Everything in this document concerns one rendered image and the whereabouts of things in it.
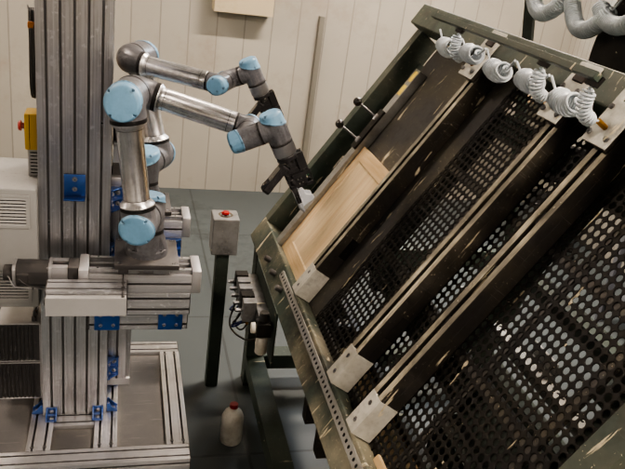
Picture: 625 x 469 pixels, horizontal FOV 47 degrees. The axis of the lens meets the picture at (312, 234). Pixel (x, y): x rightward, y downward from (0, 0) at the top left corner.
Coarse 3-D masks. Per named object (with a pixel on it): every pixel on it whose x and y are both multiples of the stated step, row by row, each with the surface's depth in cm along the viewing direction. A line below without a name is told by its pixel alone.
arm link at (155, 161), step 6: (150, 144) 298; (150, 150) 293; (156, 150) 294; (150, 156) 290; (156, 156) 292; (162, 156) 300; (150, 162) 291; (156, 162) 293; (162, 162) 299; (150, 168) 292; (156, 168) 294; (162, 168) 302; (150, 174) 293; (156, 174) 296; (150, 180) 294; (156, 180) 297
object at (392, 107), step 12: (420, 72) 296; (408, 84) 297; (420, 84) 298; (396, 96) 300; (408, 96) 299; (384, 108) 303; (396, 108) 300; (384, 120) 301; (372, 132) 302; (360, 144) 303; (348, 156) 305; (336, 168) 308; (336, 180) 307; (324, 192) 308; (312, 204) 310; (300, 216) 311; (288, 228) 313
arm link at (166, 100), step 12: (156, 84) 233; (156, 96) 231; (168, 96) 233; (180, 96) 234; (156, 108) 234; (168, 108) 234; (180, 108) 234; (192, 108) 234; (204, 108) 234; (216, 108) 236; (192, 120) 237; (204, 120) 236; (216, 120) 235; (228, 120) 236; (240, 120) 236; (252, 120) 236
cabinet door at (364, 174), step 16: (352, 160) 305; (368, 160) 293; (352, 176) 297; (368, 176) 286; (384, 176) 275; (336, 192) 302; (352, 192) 289; (368, 192) 279; (320, 208) 305; (336, 208) 293; (352, 208) 282; (304, 224) 308; (320, 224) 297; (336, 224) 286; (288, 240) 312; (304, 240) 300; (320, 240) 289; (288, 256) 303; (304, 256) 292
